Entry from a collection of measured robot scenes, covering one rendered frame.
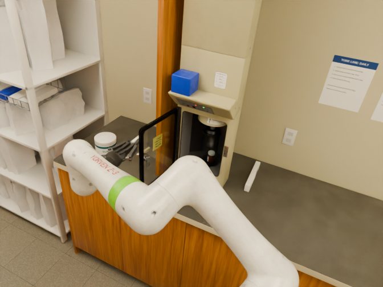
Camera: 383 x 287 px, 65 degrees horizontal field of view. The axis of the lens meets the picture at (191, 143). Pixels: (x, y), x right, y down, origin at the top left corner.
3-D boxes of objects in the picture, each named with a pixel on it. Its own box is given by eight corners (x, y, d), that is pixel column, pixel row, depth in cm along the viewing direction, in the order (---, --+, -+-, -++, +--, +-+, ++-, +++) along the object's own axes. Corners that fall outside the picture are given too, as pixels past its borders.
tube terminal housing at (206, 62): (190, 151, 207) (202, 35, 164) (235, 166, 196) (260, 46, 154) (173, 171, 187) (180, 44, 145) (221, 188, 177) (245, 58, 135)
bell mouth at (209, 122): (205, 109, 178) (206, 100, 175) (233, 117, 173) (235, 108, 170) (192, 121, 165) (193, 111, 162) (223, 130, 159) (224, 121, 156)
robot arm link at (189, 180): (316, 280, 89) (198, 142, 89) (285, 327, 82) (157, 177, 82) (289, 274, 101) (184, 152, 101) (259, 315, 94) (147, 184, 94)
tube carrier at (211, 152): (203, 153, 190) (207, 123, 178) (219, 158, 187) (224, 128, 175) (196, 162, 182) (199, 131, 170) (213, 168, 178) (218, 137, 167)
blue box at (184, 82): (180, 85, 155) (181, 68, 150) (198, 90, 152) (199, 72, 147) (170, 91, 147) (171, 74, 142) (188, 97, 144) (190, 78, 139)
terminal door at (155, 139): (174, 166, 183) (178, 107, 161) (141, 194, 161) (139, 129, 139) (173, 165, 183) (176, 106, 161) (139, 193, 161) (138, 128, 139)
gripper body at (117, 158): (116, 159, 126) (129, 148, 133) (100, 152, 129) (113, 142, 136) (117, 173, 130) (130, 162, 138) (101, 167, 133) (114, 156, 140)
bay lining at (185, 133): (195, 143, 201) (200, 94, 182) (232, 155, 193) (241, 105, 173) (178, 162, 182) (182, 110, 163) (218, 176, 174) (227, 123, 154)
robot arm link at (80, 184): (67, 197, 119) (89, 205, 115) (60, 171, 113) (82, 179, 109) (92, 177, 130) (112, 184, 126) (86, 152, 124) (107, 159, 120)
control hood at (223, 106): (177, 101, 162) (178, 83, 156) (235, 118, 151) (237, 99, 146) (166, 110, 153) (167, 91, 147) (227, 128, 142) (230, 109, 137)
